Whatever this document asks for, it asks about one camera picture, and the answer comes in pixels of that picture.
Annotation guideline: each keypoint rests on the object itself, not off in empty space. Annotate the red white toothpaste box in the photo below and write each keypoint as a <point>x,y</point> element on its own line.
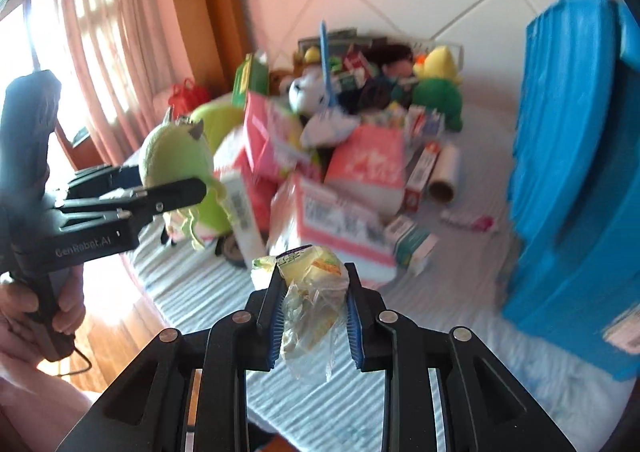
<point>419,176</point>

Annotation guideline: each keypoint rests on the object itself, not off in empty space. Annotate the white panda plush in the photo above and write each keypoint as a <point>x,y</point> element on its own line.
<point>307,94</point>

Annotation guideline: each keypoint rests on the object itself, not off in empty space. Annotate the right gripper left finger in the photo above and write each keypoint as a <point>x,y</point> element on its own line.
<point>264,342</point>

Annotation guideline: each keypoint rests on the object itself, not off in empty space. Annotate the red bag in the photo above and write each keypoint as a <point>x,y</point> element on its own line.
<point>186,97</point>

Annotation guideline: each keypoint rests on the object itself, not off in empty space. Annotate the green one-eyed monster plush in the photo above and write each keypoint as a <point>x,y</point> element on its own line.
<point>177,150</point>

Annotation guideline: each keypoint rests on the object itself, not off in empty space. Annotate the pink curtain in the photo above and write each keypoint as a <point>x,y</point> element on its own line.
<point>126,55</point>

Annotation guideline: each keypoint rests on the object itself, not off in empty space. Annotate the white paper roll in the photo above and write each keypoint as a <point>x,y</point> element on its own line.
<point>443,184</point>

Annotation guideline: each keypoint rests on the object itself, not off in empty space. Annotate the blue long-handled brush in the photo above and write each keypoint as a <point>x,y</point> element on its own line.
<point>331,125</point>

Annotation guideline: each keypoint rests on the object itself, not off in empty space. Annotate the white teal medicine box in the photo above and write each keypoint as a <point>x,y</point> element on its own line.
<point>412,244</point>

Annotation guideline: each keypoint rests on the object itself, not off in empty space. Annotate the pink flower tissue pack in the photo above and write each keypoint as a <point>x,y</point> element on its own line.
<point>369,168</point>

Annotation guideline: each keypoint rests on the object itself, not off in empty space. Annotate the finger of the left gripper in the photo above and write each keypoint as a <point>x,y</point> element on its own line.
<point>140,201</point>
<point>95,181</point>

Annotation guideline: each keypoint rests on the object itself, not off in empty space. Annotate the yellow and green duck plush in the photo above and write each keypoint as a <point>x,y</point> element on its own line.
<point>438,86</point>

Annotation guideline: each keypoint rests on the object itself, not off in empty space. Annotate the person's left hand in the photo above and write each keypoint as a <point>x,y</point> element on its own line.
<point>17,301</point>

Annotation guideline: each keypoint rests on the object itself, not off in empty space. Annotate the clear plastic snack bag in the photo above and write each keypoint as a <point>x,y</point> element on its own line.
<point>313,307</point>

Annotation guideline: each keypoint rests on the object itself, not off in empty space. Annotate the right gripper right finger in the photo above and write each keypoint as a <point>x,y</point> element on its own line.
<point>367,339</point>

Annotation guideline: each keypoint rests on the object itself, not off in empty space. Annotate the green tall carton box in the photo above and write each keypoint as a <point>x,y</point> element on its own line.
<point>251,75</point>

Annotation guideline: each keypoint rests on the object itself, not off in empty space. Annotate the long white barcode box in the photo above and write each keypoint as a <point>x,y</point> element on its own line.
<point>241,215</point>

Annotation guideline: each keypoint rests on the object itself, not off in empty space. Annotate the pink green wet-wipe pack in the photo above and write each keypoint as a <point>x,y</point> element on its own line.
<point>272,141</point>

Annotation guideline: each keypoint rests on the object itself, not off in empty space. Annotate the blue plastic storage crate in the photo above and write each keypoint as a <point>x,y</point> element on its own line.
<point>574,188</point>

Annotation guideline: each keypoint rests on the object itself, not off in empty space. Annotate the small pink ointment tube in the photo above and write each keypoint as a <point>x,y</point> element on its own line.
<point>474,223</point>

